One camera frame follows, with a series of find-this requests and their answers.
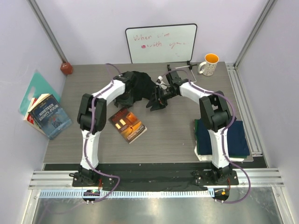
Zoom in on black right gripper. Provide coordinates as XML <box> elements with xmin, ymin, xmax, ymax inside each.
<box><xmin>146</xmin><ymin>86</ymin><xmax>177</xmax><ymax>112</ymax></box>

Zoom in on black t shirt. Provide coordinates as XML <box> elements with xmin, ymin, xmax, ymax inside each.
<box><xmin>114</xmin><ymin>71</ymin><xmax>156</xmax><ymax>108</ymax></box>

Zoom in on orange brown cover book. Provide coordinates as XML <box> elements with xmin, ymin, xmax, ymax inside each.
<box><xmin>109</xmin><ymin>108</ymin><xmax>147</xmax><ymax>144</ymax></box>

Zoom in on white mug orange inside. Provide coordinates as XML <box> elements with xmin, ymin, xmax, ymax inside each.
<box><xmin>198</xmin><ymin>53</ymin><xmax>219</xmax><ymax>76</ymax></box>

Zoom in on blue cover book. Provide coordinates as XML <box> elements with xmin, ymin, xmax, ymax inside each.
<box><xmin>29</xmin><ymin>93</ymin><xmax>72</xmax><ymax>140</ymax></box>

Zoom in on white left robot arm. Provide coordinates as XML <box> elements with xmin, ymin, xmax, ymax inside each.
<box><xmin>72</xmin><ymin>71</ymin><xmax>137</xmax><ymax>187</ymax></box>

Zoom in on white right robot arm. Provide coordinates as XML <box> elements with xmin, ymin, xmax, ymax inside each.
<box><xmin>146</xmin><ymin>70</ymin><xmax>235</xmax><ymax>184</ymax></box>

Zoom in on small whiteboard with red writing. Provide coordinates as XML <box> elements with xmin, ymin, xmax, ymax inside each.
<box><xmin>125</xmin><ymin>23</ymin><xmax>198</xmax><ymax>63</ymax></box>

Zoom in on red brown die block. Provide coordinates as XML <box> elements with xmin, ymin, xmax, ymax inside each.
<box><xmin>60</xmin><ymin>62</ymin><xmax>73</xmax><ymax>75</ymax></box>

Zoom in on white folded t shirt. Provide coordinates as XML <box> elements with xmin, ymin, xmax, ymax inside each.
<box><xmin>193</xmin><ymin>119</ymin><xmax>252</xmax><ymax>162</ymax></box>

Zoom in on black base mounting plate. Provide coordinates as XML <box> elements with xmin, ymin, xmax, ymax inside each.
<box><xmin>70</xmin><ymin>162</ymin><xmax>239</xmax><ymax>188</ymax></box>

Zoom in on teal plastic cutting board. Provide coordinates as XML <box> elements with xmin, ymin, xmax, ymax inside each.
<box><xmin>19</xmin><ymin>70</ymin><xmax>61</xmax><ymax>115</ymax></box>

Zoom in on red white cover book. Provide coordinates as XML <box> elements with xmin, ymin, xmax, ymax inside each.
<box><xmin>23</xmin><ymin>98</ymin><xmax>45</xmax><ymax>135</ymax></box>

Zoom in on black wire book stand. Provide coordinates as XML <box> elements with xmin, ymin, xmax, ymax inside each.
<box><xmin>167</xmin><ymin>61</ymin><xmax>198</xmax><ymax>83</ymax></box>

